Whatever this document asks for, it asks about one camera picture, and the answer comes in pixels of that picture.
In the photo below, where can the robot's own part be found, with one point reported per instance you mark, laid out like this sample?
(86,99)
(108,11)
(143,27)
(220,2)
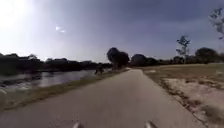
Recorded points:
(148,125)

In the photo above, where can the grey paved path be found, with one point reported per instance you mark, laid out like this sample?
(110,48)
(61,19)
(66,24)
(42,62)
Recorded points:
(116,100)

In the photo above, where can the pond water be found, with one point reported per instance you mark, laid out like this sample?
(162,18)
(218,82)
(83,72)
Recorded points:
(56,78)

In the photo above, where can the row of distant trees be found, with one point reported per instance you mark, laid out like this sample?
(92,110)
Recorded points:
(206,55)

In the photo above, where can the clump of dark trees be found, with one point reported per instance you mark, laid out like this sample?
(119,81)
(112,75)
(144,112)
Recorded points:
(117,57)

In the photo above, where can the tree with sparse branches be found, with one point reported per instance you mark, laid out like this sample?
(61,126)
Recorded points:
(220,23)

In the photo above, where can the small dark bush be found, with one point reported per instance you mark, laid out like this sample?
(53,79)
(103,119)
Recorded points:
(98,69)

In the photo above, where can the row of trees behind pond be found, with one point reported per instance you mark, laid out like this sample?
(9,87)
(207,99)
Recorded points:
(20,65)

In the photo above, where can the thin sparse tree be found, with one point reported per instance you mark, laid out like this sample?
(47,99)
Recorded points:
(183,41)

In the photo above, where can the grass verge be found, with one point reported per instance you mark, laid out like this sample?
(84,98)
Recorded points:
(50,90)

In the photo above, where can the dry grass and sand field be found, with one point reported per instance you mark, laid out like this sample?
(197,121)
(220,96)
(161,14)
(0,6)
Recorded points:
(200,100)

